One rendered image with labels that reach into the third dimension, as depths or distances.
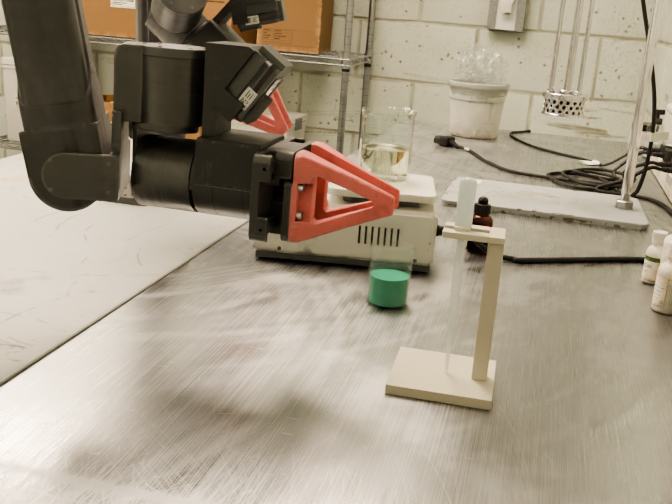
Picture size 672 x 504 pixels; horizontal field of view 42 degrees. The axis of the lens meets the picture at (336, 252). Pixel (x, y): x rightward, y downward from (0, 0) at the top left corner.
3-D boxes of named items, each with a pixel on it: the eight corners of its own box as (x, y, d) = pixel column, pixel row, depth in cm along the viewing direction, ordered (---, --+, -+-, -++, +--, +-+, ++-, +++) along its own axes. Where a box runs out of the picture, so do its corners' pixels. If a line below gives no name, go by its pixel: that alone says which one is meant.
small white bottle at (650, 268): (652, 278, 101) (661, 228, 99) (666, 285, 99) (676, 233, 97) (636, 279, 100) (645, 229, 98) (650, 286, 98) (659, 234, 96)
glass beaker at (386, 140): (385, 192, 96) (392, 115, 94) (343, 180, 100) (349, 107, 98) (424, 185, 101) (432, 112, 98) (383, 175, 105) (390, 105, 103)
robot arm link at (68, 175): (213, 44, 71) (63, 32, 70) (210, 51, 63) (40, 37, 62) (207, 183, 75) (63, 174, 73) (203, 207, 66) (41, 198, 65)
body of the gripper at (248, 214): (312, 138, 71) (226, 128, 73) (277, 157, 62) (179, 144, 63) (306, 215, 73) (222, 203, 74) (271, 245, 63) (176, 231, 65)
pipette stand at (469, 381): (384, 393, 66) (400, 230, 62) (399, 354, 73) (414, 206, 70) (490, 410, 64) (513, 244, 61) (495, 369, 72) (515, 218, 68)
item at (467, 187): (453, 234, 66) (460, 176, 64) (470, 236, 65) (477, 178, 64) (452, 236, 65) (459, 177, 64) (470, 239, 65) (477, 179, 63)
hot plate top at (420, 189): (325, 194, 94) (326, 186, 94) (334, 174, 106) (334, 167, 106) (436, 204, 94) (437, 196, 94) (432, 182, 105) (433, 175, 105)
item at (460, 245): (437, 371, 68) (460, 179, 64) (439, 366, 69) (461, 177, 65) (453, 373, 68) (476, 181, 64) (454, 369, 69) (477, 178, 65)
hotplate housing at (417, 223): (251, 259, 97) (254, 189, 94) (269, 230, 109) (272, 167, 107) (451, 278, 95) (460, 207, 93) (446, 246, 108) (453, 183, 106)
